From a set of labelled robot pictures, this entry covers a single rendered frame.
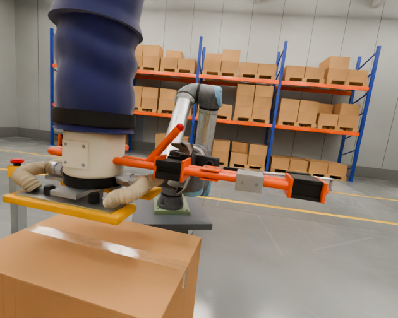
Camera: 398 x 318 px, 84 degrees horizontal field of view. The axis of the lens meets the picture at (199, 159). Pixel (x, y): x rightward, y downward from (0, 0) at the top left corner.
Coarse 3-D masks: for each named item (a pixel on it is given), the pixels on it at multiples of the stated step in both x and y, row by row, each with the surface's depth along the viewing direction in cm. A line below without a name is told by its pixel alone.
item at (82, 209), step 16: (16, 192) 62; (32, 192) 62; (48, 192) 61; (96, 192) 60; (48, 208) 57; (64, 208) 56; (80, 208) 56; (96, 208) 56; (128, 208) 59; (112, 224) 53
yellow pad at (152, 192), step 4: (64, 184) 77; (120, 184) 77; (152, 188) 78; (156, 188) 79; (160, 188) 80; (108, 192) 74; (148, 192) 73; (152, 192) 74; (156, 192) 76; (144, 196) 72; (148, 196) 71; (152, 196) 73; (148, 200) 72
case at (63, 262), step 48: (0, 240) 70; (48, 240) 73; (96, 240) 76; (144, 240) 79; (192, 240) 82; (0, 288) 58; (48, 288) 54; (96, 288) 55; (144, 288) 56; (192, 288) 80
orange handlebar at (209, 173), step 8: (48, 152) 68; (56, 152) 67; (120, 160) 63; (128, 160) 63; (136, 160) 63; (144, 160) 66; (144, 168) 63; (152, 168) 62; (184, 168) 60; (192, 168) 60; (200, 168) 59; (208, 168) 59; (216, 168) 61; (200, 176) 59; (208, 176) 59; (216, 176) 58; (224, 176) 58; (232, 176) 57; (264, 176) 60; (264, 184) 56; (272, 184) 55; (280, 184) 55; (328, 192) 54
